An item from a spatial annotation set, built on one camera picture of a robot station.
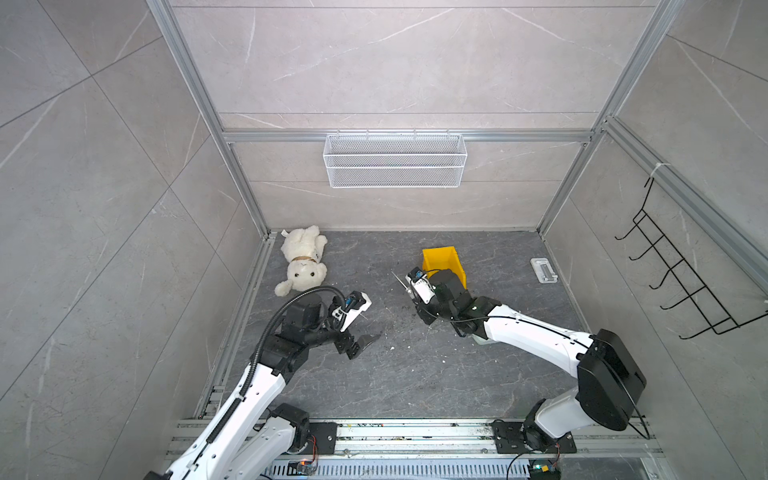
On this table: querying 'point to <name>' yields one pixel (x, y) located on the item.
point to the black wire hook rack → (720, 320)
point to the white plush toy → (303, 247)
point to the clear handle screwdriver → (406, 289)
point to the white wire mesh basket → (390, 161)
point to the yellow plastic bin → (434, 259)
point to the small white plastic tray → (543, 270)
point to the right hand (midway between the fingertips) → (420, 296)
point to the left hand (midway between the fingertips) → (368, 314)
